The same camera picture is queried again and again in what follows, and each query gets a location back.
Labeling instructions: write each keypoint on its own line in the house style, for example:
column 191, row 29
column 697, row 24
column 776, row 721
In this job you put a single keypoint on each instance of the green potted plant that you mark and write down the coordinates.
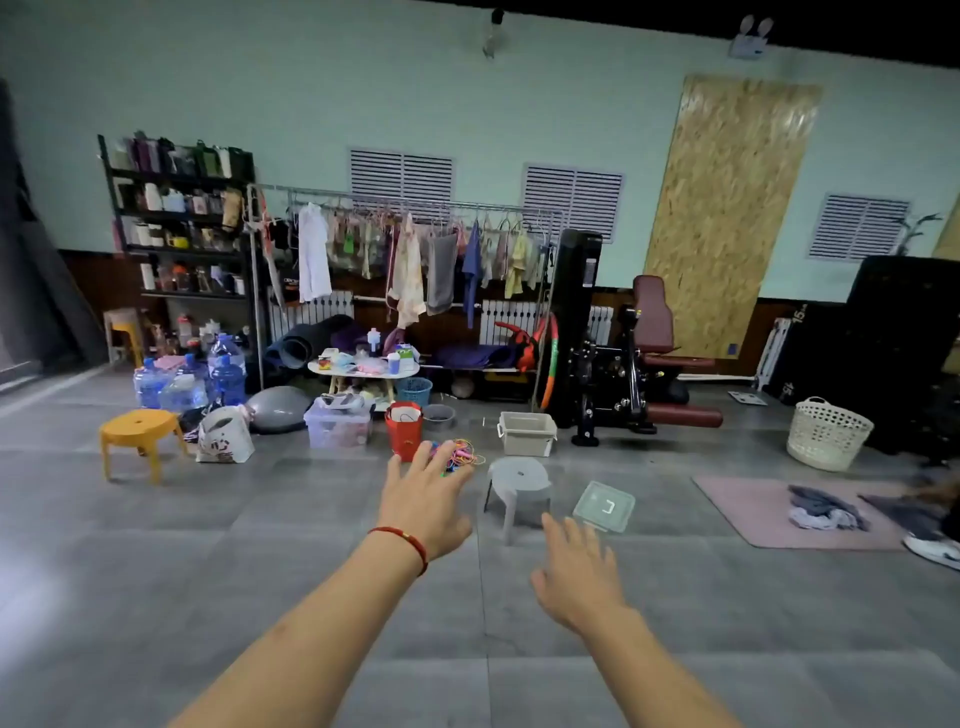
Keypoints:
column 916, row 232

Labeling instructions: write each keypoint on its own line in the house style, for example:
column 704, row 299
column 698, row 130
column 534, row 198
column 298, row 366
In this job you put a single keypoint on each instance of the pink floor mat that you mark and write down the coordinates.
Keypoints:
column 750, row 510

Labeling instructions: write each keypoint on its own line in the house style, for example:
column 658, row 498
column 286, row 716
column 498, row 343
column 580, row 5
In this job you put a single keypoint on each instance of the clear plastic storage bin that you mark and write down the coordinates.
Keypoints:
column 337, row 431

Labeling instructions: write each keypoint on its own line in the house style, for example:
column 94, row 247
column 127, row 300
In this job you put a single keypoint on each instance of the white louvred wall vent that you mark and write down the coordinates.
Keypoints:
column 574, row 195
column 859, row 225
column 397, row 172

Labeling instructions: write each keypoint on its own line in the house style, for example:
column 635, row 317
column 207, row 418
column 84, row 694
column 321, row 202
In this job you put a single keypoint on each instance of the brown ball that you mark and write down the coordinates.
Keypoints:
column 463, row 388

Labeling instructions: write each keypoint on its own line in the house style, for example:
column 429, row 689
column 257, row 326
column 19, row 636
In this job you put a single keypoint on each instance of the person's left forearm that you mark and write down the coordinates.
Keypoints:
column 315, row 645

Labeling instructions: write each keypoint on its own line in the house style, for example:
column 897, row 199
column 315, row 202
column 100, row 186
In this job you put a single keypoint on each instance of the clear bin lid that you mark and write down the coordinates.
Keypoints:
column 604, row 510

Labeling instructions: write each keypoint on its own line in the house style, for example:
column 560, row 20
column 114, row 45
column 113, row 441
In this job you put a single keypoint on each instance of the row of assorted bottles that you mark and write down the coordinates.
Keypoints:
column 154, row 199

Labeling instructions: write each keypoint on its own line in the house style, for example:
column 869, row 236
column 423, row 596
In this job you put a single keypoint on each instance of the white laundry basket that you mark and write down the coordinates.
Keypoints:
column 825, row 439

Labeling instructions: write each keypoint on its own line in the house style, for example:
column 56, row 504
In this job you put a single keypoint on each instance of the security camera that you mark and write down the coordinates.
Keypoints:
column 493, row 34

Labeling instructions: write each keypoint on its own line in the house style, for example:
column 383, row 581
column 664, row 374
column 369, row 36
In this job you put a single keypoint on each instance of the black weight machine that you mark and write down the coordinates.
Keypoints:
column 574, row 300

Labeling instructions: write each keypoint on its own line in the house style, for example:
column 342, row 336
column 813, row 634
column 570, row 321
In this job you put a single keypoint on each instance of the white emergency light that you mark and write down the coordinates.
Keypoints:
column 748, row 45

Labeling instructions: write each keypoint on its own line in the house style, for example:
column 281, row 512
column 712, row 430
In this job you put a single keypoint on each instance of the grey balance dome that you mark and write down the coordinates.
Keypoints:
column 277, row 409

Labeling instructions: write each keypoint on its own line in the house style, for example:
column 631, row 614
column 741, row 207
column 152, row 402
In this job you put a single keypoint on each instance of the white oval side table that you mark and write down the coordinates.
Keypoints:
column 405, row 370

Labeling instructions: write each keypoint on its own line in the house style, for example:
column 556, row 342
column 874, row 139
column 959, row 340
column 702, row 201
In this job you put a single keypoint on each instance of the beige plastic stool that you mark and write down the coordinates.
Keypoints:
column 124, row 319

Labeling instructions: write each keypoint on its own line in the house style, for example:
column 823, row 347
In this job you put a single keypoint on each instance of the pile of grey clothes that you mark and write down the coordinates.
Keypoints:
column 825, row 510

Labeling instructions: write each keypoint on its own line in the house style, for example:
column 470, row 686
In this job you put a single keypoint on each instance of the chipboard panel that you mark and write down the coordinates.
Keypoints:
column 727, row 225

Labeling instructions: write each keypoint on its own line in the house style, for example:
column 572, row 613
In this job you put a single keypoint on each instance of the white VR headset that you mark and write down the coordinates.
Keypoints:
column 345, row 401

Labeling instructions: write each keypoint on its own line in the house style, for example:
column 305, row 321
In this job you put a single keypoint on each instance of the grey plastic stool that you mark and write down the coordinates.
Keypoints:
column 517, row 472

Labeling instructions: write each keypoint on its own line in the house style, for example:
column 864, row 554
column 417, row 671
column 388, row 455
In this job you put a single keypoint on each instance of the person's right hand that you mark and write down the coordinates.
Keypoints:
column 577, row 577

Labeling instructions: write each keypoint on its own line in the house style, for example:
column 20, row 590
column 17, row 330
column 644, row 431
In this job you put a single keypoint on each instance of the dark grey cloth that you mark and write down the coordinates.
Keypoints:
column 900, row 514

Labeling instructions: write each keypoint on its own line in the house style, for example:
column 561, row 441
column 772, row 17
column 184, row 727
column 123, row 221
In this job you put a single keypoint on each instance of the black metal shelving unit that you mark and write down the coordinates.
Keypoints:
column 112, row 176

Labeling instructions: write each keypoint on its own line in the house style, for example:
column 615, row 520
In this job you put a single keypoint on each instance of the blue water jug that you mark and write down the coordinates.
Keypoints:
column 227, row 382
column 184, row 390
column 148, row 386
column 225, row 346

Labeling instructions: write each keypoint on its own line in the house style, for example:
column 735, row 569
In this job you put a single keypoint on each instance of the rolled dark yoga mat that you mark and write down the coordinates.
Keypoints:
column 300, row 345

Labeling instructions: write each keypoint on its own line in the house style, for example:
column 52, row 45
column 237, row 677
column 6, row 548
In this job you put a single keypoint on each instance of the yellow plastic stool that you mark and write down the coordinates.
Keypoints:
column 139, row 424

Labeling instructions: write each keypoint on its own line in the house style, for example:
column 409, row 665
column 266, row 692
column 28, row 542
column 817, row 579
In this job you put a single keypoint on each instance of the black plyo box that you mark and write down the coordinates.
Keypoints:
column 885, row 337

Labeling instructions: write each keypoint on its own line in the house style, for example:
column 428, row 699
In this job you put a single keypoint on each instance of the white bottle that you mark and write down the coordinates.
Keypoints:
column 373, row 341

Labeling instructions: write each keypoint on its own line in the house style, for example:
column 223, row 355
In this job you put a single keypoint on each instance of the person's left hand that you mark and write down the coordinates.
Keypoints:
column 427, row 510

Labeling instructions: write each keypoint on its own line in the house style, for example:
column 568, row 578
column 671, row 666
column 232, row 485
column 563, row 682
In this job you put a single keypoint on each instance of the person's right forearm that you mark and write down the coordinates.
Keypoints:
column 645, row 682

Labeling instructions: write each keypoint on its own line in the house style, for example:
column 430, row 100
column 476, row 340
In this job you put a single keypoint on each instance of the blue folded mat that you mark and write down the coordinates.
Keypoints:
column 472, row 356

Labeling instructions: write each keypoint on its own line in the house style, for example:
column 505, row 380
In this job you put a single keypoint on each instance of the row of hanging clothes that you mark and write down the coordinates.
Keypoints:
column 409, row 270

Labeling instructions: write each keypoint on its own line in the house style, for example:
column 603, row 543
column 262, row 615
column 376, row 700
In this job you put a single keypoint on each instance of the white floor scale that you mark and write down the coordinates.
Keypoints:
column 748, row 398

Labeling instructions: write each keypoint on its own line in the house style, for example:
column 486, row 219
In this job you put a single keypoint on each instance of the white radiator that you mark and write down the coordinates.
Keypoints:
column 772, row 352
column 322, row 307
column 600, row 322
column 495, row 319

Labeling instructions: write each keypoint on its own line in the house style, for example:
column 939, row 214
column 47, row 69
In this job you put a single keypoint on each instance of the grey plastic storage bin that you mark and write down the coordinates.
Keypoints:
column 525, row 439

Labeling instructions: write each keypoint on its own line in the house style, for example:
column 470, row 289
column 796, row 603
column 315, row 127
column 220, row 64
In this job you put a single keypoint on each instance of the white paper shopping bag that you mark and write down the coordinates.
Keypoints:
column 225, row 442

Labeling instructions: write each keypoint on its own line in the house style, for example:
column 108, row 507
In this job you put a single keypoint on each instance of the red paper bag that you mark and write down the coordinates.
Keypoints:
column 405, row 442

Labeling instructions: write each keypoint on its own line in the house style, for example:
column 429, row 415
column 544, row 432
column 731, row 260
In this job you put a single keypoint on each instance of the blue cup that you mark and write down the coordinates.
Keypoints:
column 394, row 364

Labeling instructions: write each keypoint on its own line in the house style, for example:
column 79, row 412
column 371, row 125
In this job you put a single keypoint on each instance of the grey plastic basin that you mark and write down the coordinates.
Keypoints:
column 439, row 415

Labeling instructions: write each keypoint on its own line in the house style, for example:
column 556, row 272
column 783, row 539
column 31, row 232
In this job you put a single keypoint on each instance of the multicoloured hula hoop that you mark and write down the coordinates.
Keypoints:
column 553, row 367

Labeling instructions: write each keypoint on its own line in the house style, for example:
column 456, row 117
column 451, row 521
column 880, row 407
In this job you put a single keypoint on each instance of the dark leaning board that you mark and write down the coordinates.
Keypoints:
column 45, row 285

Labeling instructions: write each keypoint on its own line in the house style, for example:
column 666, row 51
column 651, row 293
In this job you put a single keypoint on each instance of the blue mesh wastebasket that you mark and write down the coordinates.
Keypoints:
column 414, row 391

